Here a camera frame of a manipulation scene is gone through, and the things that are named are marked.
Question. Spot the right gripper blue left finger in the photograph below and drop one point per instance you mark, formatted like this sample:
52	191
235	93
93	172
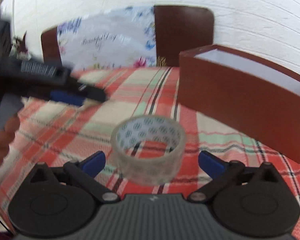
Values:
94	164

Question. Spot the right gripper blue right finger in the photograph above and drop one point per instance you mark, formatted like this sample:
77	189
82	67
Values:
211	165

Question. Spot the clear packing tape roll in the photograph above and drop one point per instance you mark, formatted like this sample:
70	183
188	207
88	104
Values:
148	149

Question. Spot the person left hand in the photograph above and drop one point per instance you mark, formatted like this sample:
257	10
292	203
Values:
7	136

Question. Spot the red plaid bed blanket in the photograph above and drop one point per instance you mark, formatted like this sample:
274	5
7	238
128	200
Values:
56	133

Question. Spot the brown cardboard storage box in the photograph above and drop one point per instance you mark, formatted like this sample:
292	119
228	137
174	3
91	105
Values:
250	94

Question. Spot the floral plastic bedding bag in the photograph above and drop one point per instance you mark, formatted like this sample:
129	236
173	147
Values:
112	39

